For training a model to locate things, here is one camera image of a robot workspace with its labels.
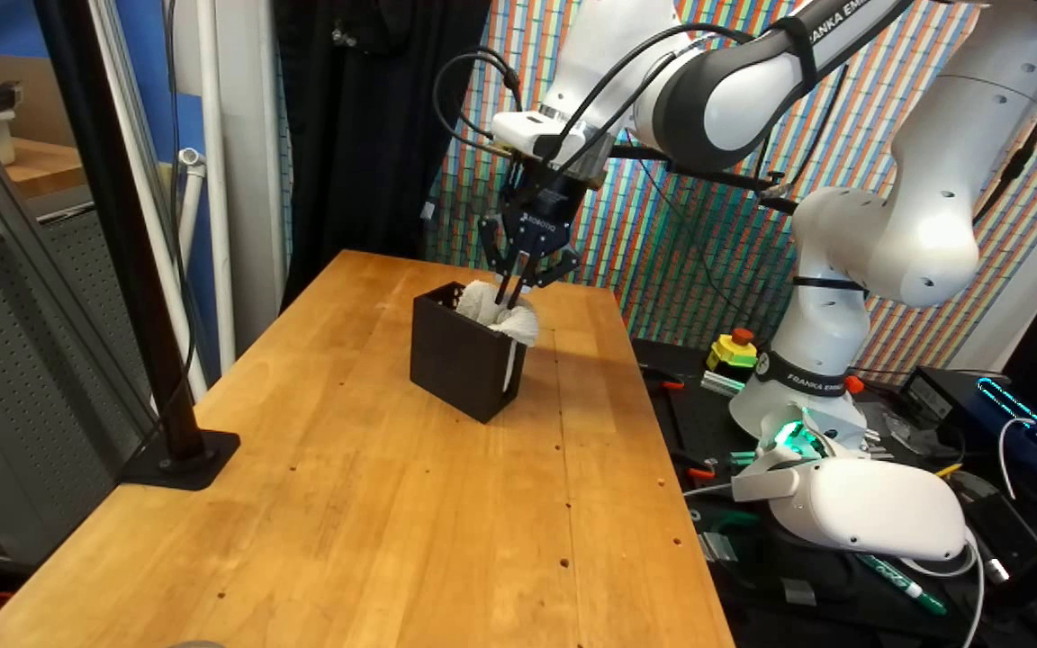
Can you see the black curtain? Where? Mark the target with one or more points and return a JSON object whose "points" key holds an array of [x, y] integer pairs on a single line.
{"points": [[361, 121]]}

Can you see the grey diagonal aluminium beam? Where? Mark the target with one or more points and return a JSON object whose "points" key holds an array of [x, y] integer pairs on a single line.
{"points": [[26, 240]]}

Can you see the black perforated base board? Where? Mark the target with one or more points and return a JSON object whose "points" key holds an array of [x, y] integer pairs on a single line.
{"points": [[684, 419]]}

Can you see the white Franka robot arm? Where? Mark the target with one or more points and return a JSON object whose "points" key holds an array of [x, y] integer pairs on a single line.
{"points": [[902, 240]]}

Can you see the black camera mount rod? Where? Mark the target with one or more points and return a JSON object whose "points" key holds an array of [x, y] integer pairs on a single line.
{"points": [[720, 183]]}

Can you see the white vertical tube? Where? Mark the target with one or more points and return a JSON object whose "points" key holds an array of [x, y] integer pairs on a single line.
{"points": [[193, 193]]}

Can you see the orange black bar clamp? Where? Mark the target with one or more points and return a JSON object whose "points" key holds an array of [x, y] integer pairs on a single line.
{"points": [[698, 473], [666, 382]]}

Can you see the wooden side bench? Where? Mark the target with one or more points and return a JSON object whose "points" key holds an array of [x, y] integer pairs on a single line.
{"points": [[37, 166]]}

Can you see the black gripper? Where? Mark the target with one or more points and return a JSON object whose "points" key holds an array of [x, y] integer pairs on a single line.
{"points": [[542, 209]]}

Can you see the green marker pen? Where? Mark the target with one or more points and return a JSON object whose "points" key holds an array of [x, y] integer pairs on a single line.
{"points": [[902, 583]]}

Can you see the black case with cyan edges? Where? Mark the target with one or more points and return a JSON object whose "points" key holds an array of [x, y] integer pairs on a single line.
{"points": [[1034, 454]]}

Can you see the white towel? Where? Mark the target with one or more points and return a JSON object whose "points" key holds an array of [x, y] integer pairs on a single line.
{"points": [[505, 322]]}

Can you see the black pole stand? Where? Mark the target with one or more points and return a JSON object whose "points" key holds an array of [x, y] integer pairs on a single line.
{"points": [[127, 240]]}

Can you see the small orange knob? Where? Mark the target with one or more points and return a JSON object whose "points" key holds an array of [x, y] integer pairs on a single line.
{"points": [[855, 385]]}

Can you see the yellow red emergency stop button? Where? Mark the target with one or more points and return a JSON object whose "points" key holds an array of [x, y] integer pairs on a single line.
{"points": [[734, 351]]}

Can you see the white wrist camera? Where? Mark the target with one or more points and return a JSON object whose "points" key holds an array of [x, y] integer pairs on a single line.
{"points": [[523, 131]]}

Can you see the small black device box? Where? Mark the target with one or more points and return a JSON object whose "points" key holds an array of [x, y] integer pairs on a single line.
{"points": [[937, 399]]}

